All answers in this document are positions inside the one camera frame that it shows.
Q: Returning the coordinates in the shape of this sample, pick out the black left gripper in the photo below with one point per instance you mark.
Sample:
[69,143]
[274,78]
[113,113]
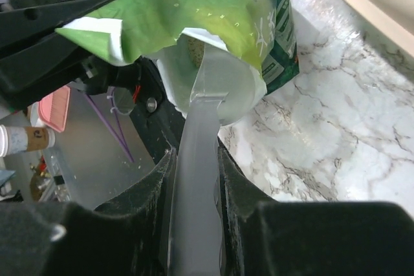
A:
[35,62]

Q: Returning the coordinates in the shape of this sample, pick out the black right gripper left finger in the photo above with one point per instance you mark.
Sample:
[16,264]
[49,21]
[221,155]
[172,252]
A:
[127,235]

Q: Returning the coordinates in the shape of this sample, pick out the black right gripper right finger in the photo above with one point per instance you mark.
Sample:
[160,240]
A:
[265,237]

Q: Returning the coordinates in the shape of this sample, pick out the clear plastic litter scoop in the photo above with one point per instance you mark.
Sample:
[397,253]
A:
[207,121]

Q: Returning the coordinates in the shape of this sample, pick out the green cat litter bag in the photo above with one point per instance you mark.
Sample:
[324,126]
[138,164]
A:
[235,50]

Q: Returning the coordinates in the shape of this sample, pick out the white capped bottle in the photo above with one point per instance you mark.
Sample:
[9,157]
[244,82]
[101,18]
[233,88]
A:
[25,139]

